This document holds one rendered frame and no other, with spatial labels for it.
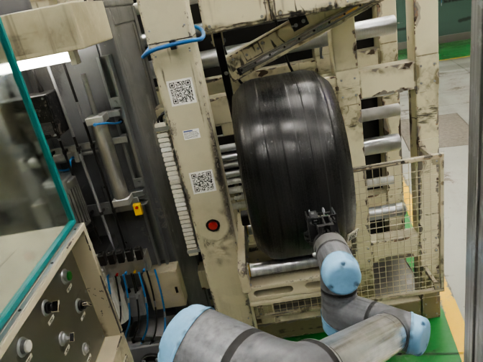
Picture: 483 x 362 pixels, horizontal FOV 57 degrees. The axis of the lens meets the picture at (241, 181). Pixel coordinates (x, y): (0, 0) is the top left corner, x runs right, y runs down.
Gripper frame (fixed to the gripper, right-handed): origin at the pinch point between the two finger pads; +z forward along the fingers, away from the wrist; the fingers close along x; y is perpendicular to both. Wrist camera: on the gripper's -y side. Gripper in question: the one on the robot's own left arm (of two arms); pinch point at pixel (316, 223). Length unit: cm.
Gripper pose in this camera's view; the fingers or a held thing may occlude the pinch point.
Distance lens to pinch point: 123.1
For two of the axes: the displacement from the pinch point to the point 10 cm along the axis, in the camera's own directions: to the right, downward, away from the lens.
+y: -1.8, -9.4, -2.7
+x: -9.8, 1.7, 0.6
